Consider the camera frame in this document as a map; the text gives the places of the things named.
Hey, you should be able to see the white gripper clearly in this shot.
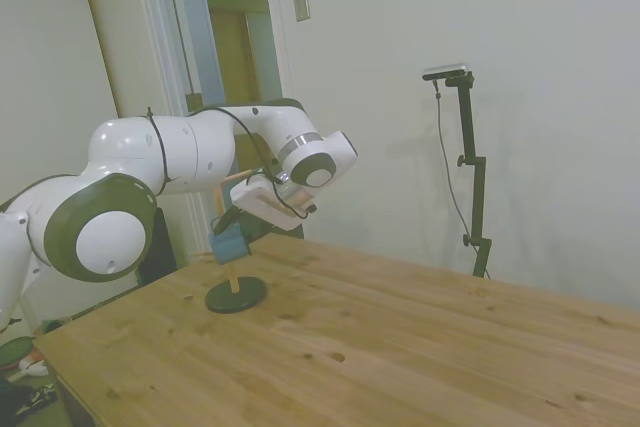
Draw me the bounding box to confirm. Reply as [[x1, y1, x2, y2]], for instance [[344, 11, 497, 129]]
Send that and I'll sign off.
[[212, 174, 308, 235]]

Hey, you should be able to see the blue enamel mug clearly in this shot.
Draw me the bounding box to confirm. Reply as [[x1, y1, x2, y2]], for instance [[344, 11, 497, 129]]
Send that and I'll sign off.
[[206, 223, 252, 265]]

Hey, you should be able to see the wooden mug tree stand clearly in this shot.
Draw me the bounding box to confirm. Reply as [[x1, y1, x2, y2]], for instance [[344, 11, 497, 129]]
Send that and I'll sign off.
[[194, 169, 270, 315]]

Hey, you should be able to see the white orange object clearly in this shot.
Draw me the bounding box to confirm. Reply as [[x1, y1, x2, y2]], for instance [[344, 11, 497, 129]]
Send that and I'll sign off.
[[18, 353, 50, 379]]

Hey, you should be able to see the green round object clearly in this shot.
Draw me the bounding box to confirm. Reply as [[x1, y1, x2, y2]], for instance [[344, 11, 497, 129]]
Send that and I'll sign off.
[[0, 336, 37, 369]]

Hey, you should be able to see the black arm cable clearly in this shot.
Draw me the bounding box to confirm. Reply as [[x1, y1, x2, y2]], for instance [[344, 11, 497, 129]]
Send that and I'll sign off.
[[146, 105, 318, 222]]

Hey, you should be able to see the black camera cable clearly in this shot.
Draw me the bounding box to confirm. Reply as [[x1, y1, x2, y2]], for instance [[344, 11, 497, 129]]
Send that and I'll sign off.
[[433, 79, 477, 249]]

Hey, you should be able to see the black camera stand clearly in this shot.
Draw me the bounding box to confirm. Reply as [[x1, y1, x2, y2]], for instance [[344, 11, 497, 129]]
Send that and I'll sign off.
[[443, 73, 494, 280]]

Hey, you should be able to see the black exterior camera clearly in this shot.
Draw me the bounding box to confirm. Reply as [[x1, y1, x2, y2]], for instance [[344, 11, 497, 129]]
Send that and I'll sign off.
[[421, 62, 474, 83]]

